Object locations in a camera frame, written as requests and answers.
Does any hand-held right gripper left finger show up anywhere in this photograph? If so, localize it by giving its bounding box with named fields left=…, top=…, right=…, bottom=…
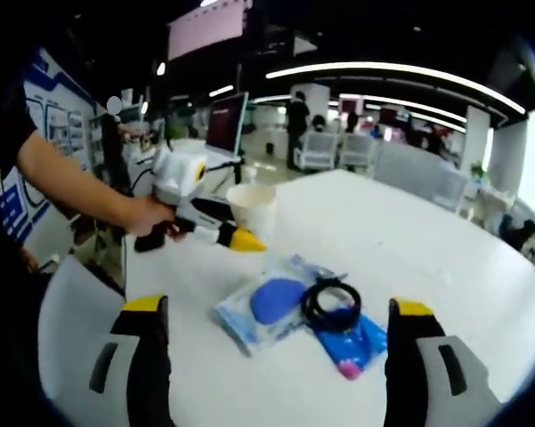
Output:
left=87, top=293, right=178, bottom=427

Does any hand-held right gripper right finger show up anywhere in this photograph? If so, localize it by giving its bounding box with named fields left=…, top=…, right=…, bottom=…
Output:
left=384, top=296, right=504, bottom=427

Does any white paper cup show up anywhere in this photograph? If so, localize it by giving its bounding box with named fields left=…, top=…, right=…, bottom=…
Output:
left=225, top=183, right=278, bottom=245

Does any blue tissue packet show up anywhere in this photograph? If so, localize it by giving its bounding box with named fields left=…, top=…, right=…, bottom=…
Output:
left=313, top=306, right=389, bottom=382

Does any wet wipes pack blue lid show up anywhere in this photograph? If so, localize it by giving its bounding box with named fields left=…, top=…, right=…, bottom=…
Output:
left=212, top=254, right=326, bottom=357

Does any person's left hand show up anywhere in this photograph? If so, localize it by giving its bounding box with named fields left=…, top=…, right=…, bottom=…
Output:
left=126, top=195, right=182, bottom=244

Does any black computer mouse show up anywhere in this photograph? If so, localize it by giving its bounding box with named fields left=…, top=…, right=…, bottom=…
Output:
left=134, top=224, right=179, bottom=254

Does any large dark monitor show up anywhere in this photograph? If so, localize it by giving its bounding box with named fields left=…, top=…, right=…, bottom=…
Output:
left=206, top=91, right=250, bottom=157

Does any grey mesh office chair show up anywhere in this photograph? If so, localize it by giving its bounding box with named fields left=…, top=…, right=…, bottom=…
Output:
left=37, top=254, right=133, bottom=401

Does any white table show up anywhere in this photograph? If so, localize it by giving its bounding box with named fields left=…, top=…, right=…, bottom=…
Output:
left=123, top=167, right=535, bottom=427

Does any white office chair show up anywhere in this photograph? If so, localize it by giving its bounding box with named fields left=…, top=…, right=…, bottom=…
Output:
left=300, top=132, right=339, bottom=173
left=340, top=132, right=377, bottom=170

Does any ceiling hung display screen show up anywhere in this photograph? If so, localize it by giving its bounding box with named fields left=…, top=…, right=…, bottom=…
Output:
left=166, top=1, right=245, bottom=62

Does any white low cabinet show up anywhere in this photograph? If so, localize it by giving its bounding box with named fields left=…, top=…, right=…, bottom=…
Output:
left=465, top=175, right=517, bottom=223

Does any person's black shirt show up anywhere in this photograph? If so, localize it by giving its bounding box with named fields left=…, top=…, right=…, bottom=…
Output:
left=0, top=66, right=45, bottom=312

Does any grey desk partition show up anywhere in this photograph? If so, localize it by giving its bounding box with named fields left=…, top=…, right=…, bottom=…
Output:
left=373, top=141, right=468, bottom=210

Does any long ceiling light strip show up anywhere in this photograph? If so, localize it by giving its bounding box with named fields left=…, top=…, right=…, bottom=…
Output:
left=265, top=61, right=527, bottom=115

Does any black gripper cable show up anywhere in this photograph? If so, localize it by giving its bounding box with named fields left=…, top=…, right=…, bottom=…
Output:
left=128, top=166, right=158, bottom=197

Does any black stand frame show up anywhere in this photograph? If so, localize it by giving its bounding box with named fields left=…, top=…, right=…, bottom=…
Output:
left=204, top=157, right=247, bottom=184

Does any blue white wall poster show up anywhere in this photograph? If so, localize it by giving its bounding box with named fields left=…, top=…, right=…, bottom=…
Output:
left=0, top=48, right=97, bottom=244

